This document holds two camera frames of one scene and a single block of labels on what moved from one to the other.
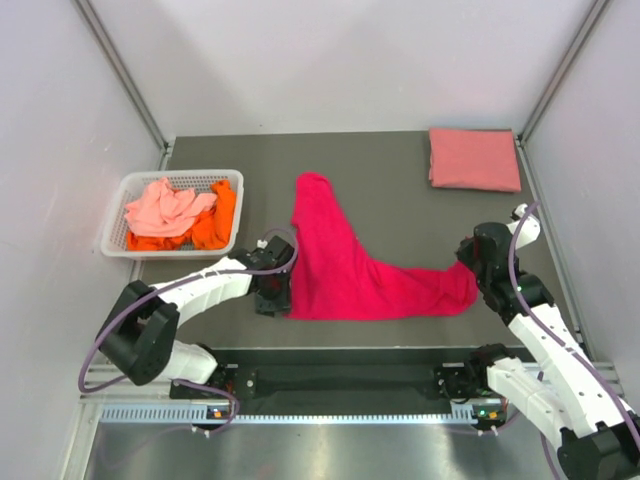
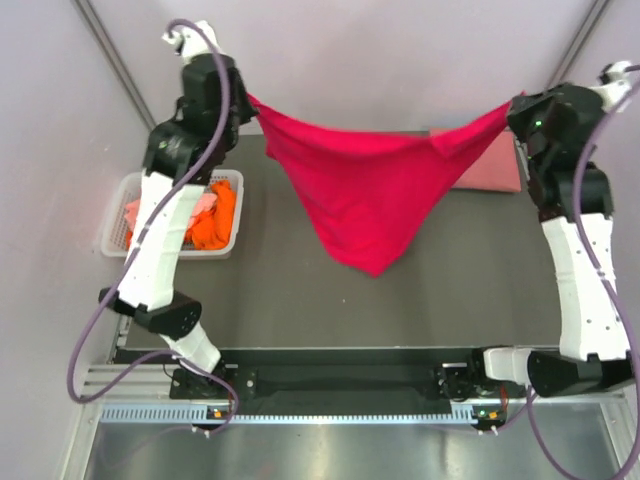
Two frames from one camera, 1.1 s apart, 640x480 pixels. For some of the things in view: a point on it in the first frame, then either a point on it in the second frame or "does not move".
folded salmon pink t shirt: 474,160 does not move
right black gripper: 463,251 -> 522,105
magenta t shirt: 335,277 -> 378,190
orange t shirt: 211,229 does not move
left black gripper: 281,303 -> 246,112
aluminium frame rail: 598,9 does not move
